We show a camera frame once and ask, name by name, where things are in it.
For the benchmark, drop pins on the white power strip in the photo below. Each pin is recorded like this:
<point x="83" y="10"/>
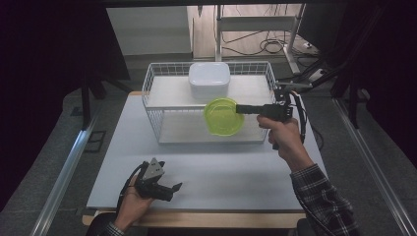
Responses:
<point x="317" y="75"/>

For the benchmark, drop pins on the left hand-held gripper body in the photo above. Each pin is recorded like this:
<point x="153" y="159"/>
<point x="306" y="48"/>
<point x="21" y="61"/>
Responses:
<point x="152" y="188"/>

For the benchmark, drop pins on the black floor grille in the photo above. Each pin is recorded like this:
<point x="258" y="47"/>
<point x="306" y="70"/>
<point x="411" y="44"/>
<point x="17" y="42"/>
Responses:
<point x="95" y="141"/>

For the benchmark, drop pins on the green plastic bowl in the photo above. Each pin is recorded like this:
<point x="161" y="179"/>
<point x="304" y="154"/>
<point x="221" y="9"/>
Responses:
<point x="223" y="118"/>

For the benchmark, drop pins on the person's right hand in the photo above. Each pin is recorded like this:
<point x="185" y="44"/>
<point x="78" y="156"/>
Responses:
<point x="286" y="141"/>

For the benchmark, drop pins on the white table mat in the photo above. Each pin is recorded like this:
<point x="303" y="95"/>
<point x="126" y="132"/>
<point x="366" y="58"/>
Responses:
<point x="213" y="177"/>

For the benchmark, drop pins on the dark curtain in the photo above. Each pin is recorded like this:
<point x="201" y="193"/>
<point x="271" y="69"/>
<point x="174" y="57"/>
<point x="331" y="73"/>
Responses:
<point x="393" y="82"/>
<point x="39" y="82"/>

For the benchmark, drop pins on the wooden table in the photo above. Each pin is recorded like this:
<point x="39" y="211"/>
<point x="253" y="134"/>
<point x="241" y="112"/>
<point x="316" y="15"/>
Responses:
<point x="213" y="219"/>

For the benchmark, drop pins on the white desk frame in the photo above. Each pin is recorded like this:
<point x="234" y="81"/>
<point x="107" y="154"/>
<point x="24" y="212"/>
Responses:
<point x="255" y="23"/>

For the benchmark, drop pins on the black stand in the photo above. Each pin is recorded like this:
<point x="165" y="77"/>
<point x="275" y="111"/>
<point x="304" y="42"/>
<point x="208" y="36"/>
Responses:
<point x="354" y="105"/>
<point x="86" y="105"/>

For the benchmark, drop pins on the person's left hand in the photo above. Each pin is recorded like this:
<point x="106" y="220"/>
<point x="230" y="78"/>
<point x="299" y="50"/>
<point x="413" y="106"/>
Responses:
<point x="132" y="206"/>

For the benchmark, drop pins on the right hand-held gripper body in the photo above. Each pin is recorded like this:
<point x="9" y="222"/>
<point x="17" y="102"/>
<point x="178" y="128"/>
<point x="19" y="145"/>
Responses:
<point x="278" y="109"/>

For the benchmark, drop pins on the white lidded storage container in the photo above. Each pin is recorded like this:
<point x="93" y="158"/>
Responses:
<point x="208" y="78"/>

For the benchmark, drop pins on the white partition panel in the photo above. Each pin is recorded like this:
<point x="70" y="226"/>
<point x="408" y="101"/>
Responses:
<point x="147" y="29"/>

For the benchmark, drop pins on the metal floor rail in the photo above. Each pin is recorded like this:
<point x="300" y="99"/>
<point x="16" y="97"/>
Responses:
<point x="370" y="164"/>
<point x="62" y="182"/>

